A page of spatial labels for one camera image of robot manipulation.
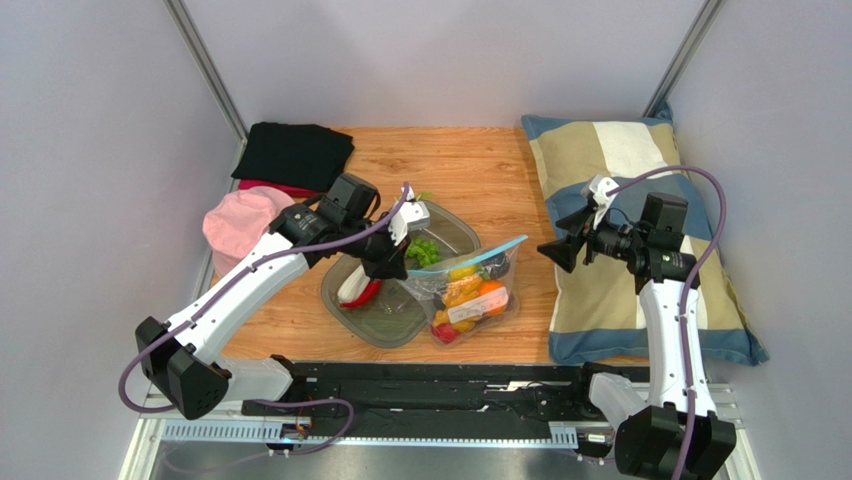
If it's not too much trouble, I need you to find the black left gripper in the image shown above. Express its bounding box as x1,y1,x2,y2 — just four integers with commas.
340,215,411,283

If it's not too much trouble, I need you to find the ginger root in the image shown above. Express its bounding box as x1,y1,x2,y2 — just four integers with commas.
432,274,483,326

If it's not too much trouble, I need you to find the clear zip top bag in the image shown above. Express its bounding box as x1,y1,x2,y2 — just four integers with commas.
402,235,528,348

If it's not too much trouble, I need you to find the orange fruit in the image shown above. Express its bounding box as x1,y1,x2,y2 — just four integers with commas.
477,280,509,316

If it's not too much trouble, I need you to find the yellow lemon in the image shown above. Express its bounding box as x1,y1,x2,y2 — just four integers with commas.
448,265,478,282

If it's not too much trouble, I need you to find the purple grape bunch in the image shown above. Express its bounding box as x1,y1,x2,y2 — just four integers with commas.
476,253,512,280

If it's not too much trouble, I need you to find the red apple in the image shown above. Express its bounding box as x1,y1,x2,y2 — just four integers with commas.
431,323,461,345

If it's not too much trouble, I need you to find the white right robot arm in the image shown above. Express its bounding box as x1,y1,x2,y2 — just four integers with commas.
537,193,737,479

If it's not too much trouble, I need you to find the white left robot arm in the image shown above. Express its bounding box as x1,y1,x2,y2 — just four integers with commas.
119,174,430,420

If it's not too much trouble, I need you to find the celery stalk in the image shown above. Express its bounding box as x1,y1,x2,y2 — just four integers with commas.
337,194,424,304

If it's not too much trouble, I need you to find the red chili pepper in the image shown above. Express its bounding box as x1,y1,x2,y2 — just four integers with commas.
340,279,383,309

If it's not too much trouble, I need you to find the grey plastic tray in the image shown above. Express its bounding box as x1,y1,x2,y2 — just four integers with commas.
321,200,481,349

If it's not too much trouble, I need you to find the blue beige plaid pillow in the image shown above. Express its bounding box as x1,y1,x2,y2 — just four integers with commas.
521,107,769,366

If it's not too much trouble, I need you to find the black folded cloth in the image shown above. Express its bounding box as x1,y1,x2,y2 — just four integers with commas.
232,122,355,192

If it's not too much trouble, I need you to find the pink bucket hat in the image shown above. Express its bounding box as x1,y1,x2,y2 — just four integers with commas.
202,186,295,277

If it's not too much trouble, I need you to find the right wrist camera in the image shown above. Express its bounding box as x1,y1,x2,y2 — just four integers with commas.
581,175,619,229

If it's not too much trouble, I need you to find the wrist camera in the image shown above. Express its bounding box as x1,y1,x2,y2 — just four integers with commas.
581,175,619,229
388,182,431,246

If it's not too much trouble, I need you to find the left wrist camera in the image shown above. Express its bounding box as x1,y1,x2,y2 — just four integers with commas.
388,182,431,246

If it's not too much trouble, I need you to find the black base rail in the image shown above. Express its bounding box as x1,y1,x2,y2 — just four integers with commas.
282,362,650,440

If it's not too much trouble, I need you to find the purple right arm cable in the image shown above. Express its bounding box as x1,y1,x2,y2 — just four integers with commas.
575,164,728,480

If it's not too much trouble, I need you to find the aluminium frame base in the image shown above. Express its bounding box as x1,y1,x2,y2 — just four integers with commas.
142,362,738,479

